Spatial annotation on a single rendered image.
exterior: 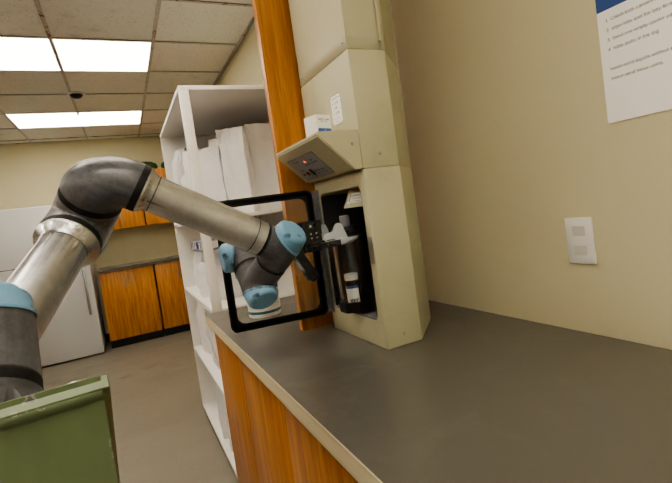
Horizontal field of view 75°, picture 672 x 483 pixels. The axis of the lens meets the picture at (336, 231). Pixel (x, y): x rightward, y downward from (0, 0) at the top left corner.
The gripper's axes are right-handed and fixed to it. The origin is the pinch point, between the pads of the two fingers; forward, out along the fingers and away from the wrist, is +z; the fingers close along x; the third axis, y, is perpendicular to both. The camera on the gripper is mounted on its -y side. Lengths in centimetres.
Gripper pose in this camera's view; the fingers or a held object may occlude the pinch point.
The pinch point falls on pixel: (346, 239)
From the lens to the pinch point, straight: 124.2
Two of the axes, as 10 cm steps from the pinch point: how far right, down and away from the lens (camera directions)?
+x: -4.4, 0.2, 9.0
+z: 8.8, -1.9, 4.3
